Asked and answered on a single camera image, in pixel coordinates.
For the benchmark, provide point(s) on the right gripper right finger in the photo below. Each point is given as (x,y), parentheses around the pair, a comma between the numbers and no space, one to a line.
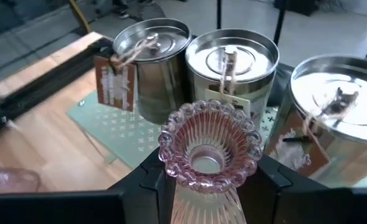
(261,189)

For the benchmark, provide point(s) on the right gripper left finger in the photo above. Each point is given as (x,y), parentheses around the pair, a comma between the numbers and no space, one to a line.
(146,193)

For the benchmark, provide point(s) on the pink glass candle holder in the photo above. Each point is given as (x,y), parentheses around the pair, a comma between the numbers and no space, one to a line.
(12,182)
(183,121)

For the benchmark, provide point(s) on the grey metal-lid glass jar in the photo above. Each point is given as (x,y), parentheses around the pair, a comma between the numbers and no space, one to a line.
(158,87)

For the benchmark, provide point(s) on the glass jar shelf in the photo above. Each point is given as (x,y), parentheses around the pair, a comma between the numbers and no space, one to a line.
(233,62)
(342,102)

